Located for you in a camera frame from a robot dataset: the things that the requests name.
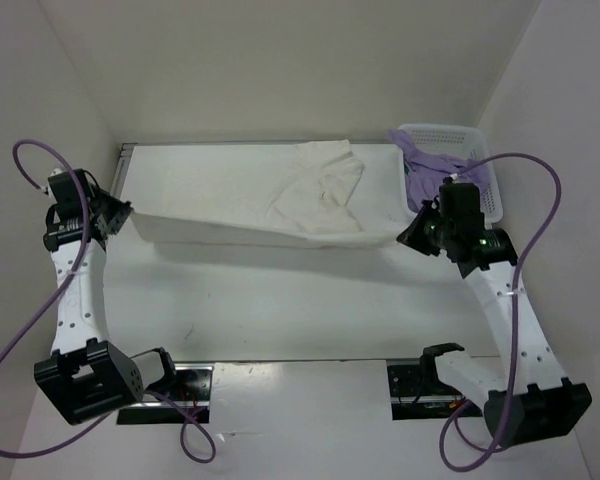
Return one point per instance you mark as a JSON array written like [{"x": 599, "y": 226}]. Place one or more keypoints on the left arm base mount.
[{"x": 191, "y": 391}]

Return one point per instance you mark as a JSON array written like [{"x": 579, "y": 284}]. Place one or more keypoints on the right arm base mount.
[{"x": 416, "y": 392}]

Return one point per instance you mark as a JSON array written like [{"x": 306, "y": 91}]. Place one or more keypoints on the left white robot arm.
[{"x": 86, "y": 375}]

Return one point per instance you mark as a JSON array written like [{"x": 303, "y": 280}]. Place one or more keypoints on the purple t shirt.
[{"x": 425, "y": 172}]

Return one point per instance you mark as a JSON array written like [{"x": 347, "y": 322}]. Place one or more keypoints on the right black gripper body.
[{"x": 447, "y": 228}]

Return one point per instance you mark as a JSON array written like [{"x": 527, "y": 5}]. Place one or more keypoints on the white t shirt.
[{"x": 310, "y": 195}]

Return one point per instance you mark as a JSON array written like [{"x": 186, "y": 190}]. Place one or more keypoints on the white plastic basket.
[{"x": 461, "y": 142}]

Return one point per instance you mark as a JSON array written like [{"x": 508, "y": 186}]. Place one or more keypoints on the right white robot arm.
[{"x": 534, "y": 399}]

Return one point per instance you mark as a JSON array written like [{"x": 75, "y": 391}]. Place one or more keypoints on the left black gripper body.
[{"x": 95, "y": 202}]

